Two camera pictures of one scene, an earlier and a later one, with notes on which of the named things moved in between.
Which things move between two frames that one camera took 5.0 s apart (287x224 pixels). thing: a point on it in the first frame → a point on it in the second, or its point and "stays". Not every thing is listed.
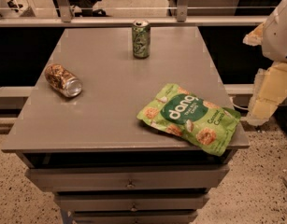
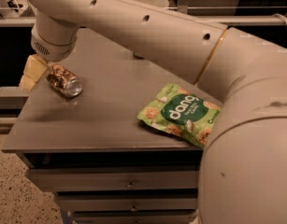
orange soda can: (62, 79) stays
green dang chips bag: (194, 119) stays
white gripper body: (279, 36) → (53, 50)
